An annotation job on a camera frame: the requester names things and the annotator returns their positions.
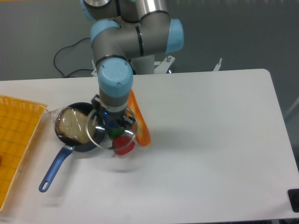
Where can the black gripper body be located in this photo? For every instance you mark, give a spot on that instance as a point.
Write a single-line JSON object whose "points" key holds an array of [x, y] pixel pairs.
{"points": [[109, 114]]}

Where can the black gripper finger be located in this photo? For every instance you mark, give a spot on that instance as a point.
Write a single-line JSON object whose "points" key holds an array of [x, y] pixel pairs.
{"points": [[96, 103], [126, 122]]}

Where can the glass lid blue knob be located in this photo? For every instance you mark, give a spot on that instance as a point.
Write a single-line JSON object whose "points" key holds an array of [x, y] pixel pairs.
{"points": [[98, 133]]}

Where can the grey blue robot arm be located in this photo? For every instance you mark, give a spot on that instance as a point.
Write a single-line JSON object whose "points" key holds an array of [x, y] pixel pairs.
{"points": [[124, 30]]}

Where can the orange baguette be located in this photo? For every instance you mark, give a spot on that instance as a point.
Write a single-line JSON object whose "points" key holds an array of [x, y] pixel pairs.
{"points": [[143, 135]]}

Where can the green bell pepper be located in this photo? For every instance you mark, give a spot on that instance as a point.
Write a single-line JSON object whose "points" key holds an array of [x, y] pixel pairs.
{"points": [[114, 133]]}

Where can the red bell pepper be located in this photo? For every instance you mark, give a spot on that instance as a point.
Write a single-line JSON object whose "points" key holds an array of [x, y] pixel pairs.
{"points": [[122, 145]]}

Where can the wrapped bread slice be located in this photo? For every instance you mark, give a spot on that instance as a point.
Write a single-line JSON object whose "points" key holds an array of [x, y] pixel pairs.
{"points": [[71, 123]]}

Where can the yellow woven basket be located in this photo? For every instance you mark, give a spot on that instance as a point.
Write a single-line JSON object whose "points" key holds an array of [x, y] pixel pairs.
{"points": [[19, 120]]}

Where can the black object table corner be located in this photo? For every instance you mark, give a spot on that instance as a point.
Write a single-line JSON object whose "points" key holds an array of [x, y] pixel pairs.
{"points": [[293, 195]]}

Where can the black pan blue handle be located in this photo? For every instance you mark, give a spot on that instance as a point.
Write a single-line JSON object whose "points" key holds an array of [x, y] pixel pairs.
{"points": [[66, 150]]}

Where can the white bracket right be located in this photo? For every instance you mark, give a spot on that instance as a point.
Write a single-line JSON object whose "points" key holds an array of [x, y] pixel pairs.
{"points": [[218, 65]]}

